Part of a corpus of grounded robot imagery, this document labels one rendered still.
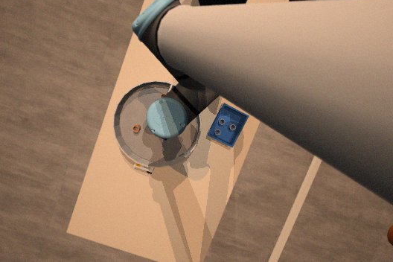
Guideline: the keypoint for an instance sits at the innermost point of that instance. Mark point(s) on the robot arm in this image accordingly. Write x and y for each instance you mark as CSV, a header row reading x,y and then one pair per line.
x,y
318,72

